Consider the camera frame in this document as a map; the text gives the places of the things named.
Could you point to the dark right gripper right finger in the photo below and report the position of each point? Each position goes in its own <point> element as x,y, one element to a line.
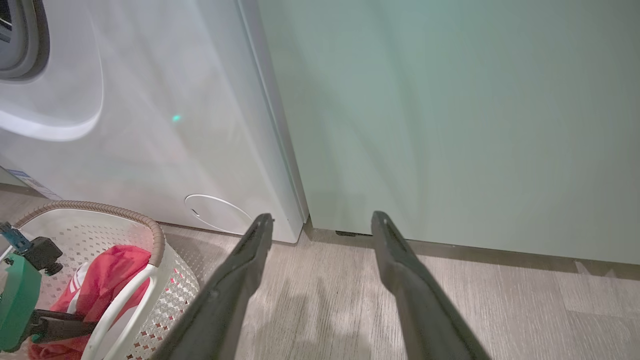
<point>420,300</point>

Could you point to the round white filter cover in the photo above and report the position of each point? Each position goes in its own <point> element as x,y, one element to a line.
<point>220,215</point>

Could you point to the pale green cabinet white side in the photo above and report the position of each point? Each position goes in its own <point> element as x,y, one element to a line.
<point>450,125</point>

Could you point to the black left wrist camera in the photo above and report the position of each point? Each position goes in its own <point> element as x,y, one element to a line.
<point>42,252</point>

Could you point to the blue energy label sticker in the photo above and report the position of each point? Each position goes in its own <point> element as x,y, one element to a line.
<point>30,182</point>

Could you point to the white front-load washing machine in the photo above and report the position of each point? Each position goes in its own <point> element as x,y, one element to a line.
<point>150,150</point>

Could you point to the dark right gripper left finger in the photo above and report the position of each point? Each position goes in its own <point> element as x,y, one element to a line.
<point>225,300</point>

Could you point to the cream perforated laundry basket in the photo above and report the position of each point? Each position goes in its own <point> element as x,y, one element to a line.
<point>100,230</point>

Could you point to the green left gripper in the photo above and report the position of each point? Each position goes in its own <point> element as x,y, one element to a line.
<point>17,300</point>

